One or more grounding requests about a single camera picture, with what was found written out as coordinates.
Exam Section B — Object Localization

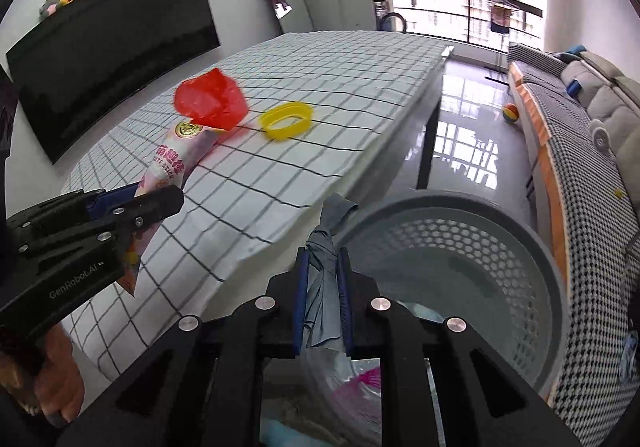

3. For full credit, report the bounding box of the black drying stand with garment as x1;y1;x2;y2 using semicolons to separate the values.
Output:
485;0;517;80

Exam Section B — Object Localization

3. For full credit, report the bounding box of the pink snack packet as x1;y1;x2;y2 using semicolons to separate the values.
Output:
117;119;221;298

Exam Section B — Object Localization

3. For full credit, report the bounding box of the dark table frame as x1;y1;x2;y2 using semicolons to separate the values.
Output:
345;44;448;192

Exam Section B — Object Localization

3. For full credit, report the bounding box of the white cabinet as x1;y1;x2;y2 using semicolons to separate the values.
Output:
337;0;378;31

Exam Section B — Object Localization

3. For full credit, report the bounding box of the white round device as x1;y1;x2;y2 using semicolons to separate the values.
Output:
589;119;612;150

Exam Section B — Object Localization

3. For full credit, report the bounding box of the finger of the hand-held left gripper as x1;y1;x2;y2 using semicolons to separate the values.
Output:
20;184;185;264
7;182;144;234

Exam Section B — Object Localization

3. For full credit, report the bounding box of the pink shuttlecock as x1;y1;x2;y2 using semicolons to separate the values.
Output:
327;369;384;408

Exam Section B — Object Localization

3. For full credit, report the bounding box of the black flat television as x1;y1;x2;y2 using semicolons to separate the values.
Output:
5;0;221;165

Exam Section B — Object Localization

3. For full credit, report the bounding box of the red plastic bag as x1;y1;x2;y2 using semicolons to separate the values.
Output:
174;68;248;144

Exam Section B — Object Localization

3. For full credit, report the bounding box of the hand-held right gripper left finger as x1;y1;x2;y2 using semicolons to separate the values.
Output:
55;247;308;447

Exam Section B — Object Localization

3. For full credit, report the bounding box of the person's left hand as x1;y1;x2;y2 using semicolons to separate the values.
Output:
0;324;86;427

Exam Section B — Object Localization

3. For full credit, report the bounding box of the sofa with houndstooth cover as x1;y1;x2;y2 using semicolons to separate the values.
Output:
507;42;640;428

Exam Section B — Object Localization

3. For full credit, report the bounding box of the grey cloth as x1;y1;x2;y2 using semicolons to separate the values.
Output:
302;193;360;354

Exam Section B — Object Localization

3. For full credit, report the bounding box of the washing machine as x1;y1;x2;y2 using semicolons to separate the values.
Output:
375;0;408;34

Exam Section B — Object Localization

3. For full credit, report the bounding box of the yellow plastic ring lid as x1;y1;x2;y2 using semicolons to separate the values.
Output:
259;102;316;140

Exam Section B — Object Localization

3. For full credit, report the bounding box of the grey perforated plastic basket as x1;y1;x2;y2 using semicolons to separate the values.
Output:
332;189;571;398

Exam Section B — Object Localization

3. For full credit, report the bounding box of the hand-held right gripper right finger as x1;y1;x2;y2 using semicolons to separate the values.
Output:
337;248;583;447

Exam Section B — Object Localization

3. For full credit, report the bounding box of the white checked tablecloth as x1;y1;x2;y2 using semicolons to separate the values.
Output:
60;29;446;370

